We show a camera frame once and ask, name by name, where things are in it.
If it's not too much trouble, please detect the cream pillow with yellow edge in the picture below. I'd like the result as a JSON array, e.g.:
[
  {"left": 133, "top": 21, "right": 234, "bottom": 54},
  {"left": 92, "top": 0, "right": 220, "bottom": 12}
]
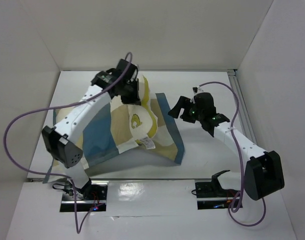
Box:
[{"left": 128, "top": 74, "right": 158, "bottom": 144}]

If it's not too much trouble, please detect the blue beige patchwork pillowcase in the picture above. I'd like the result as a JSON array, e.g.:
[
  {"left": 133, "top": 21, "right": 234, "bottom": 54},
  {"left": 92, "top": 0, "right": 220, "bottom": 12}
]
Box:
[{"left": 42, "top": 92, "right": 186, "bottom": 185}]

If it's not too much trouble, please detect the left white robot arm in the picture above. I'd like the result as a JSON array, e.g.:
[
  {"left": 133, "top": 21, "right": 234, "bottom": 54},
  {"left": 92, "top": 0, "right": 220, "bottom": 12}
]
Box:
[{"left": 41, "top": 64, "right": 140, "bottom": 200}]

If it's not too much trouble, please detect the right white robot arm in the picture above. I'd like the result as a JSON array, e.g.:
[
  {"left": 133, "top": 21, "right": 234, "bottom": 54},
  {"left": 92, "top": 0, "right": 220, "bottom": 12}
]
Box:
[{"left": 168, "top": 92, "right": 285, "bottom": 201}]

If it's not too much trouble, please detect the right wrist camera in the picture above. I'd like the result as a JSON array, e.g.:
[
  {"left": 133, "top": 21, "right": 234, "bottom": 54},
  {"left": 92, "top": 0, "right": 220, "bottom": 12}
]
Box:
[{"left": 193, "top": 92, "right": 216, "bottom": 111}]

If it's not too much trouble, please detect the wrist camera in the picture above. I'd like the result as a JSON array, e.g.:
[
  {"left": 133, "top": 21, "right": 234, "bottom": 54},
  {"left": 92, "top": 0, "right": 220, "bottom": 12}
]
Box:
[
  {"left": 193, "top": 92, "right": 216, "bottom": 111},
  {"left": 115, "top": 59, "right": 139, "bottom": 80}
]

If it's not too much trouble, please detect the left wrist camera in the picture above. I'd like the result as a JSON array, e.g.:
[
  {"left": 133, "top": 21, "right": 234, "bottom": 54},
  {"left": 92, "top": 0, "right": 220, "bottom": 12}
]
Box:
[{"left": 115, "top": 59, "right": 139, "bottom": 80}]

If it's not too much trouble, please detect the aluminium rail right side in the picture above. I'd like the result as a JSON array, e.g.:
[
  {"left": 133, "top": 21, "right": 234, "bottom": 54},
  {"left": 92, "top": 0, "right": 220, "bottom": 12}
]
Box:
[{"left": 227, "top": 69, "right": 256, "bottom": 143}]

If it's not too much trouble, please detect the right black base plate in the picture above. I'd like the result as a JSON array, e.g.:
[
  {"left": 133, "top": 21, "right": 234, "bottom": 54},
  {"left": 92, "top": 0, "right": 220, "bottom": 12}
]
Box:
[{"left": 191, "top": 181, "right": 237, "bottom": 198}]

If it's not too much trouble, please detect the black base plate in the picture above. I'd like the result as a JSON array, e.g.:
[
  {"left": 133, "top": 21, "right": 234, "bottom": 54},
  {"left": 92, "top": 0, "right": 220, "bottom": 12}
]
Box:
[
  {"left": 191, "top": 181, "right": 237, "bottom": 198},
  {"left": 62, "top": 183, "right": 108, "bottom": 201}
]

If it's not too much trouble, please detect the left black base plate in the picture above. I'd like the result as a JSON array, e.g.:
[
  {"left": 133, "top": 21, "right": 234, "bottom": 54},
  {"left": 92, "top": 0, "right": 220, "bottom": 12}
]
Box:
[{"left": 62, "top": 183, "right": 108, "bottom": 201}]

